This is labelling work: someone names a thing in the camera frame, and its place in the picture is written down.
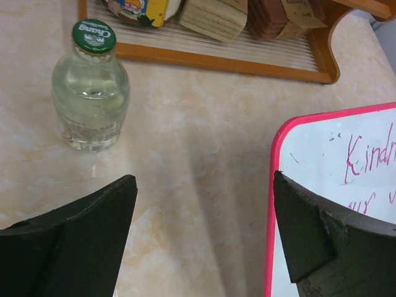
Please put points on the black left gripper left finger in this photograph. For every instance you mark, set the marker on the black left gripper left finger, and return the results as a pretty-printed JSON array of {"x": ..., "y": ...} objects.
[{"x": 74, "y": 250}]

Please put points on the pink framed whiteboard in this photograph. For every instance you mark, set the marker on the pink framed whiteboard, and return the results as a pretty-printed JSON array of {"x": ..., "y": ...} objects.
[{"x": 346, "y": 156}]

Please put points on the wooden two-tier shelf rack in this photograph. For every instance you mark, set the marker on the wooden two-tier shelf rack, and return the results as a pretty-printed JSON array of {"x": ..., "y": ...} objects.
[{"x": 309, "y": 58}]

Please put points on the clear glass bottle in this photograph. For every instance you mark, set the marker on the clear glass bottle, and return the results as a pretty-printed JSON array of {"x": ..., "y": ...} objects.
[{"x": 90, "y": 88}]

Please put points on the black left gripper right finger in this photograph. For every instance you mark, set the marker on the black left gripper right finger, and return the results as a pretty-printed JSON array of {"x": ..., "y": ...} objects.
[{"x": 329, "y": 249}]

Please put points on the tan sponge block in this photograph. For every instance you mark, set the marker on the tan sponge block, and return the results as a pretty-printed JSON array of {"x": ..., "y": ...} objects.
[{"x": 220, "y": 20}]

